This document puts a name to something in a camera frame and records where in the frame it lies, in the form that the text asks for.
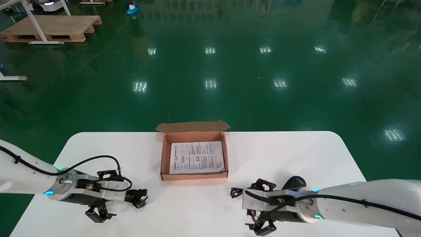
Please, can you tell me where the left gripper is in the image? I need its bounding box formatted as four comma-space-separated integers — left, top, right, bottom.
70, 169, 128, 224

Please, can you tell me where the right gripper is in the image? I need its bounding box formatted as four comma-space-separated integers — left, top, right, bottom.
242, 178, 311, 236

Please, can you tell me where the black power cable with plug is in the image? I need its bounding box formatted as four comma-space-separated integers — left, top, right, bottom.
124, 188, 149, 209

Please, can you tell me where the black wired mouse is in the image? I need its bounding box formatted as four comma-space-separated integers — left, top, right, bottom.
230, 175, 307, 199

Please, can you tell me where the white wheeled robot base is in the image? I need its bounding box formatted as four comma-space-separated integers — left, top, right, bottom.
28, 0, 68, 13

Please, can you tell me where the open brown cardboard box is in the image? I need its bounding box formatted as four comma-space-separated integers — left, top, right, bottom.
156, 120, 231, 181

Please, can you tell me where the white printed paper manual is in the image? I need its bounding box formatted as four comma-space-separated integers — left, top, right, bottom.
169, 141, 226, 175

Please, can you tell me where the large wooden pallet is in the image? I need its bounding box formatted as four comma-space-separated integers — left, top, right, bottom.
0, 15, 102, 43

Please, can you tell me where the person in blue shoe covers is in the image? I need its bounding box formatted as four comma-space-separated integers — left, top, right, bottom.
126, 0, 139, 16

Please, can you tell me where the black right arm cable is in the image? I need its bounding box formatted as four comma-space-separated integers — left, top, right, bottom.
243, 190, 421, 221

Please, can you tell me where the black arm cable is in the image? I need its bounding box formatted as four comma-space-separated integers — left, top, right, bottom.
0, 146, 133, 193
243, 190, 421, 221

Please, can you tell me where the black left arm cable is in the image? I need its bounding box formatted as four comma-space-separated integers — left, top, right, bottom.
0, 146, 133, 193

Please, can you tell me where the white metal frame foot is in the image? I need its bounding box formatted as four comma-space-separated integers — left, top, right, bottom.
0, 64, 29, 82

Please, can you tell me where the white metal table frame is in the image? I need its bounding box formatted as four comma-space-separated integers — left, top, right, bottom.
0, 0, 72, 45

